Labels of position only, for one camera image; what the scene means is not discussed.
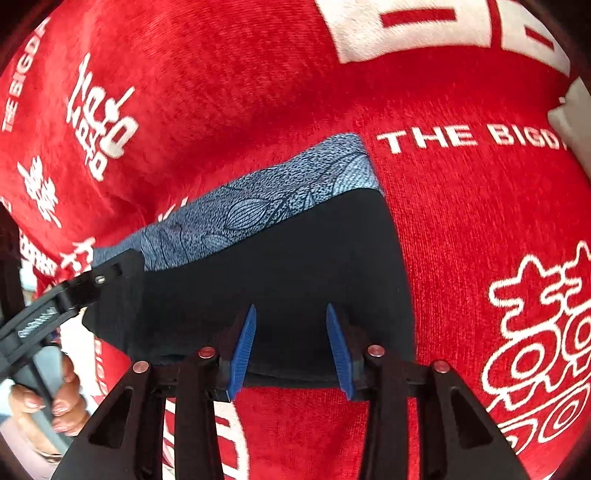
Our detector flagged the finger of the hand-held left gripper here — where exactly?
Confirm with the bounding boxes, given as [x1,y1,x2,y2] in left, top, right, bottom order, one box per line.
[58,249,147,319]

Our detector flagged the red printed blanket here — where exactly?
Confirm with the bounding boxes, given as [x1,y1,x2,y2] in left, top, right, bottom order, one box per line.
[0,0,591,480]

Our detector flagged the black pants with blue stripes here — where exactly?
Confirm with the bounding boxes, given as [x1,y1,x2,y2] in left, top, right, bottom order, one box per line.
[82,133,417,391]

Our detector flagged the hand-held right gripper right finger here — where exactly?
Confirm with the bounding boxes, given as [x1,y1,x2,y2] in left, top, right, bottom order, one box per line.
[325,302,532,480]

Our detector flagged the white pillow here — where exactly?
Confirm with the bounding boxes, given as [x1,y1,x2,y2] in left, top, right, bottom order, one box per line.
[547,78,591,167]

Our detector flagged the person's left hand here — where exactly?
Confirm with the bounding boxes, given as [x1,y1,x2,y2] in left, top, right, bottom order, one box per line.
[8,354,92,437]

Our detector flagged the person's left forearm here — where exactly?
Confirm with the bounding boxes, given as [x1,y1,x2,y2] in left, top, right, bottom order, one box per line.
[0,413,63,480]

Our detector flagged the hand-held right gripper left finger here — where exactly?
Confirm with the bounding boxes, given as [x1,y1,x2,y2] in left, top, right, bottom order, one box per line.
[51,304,258,480]

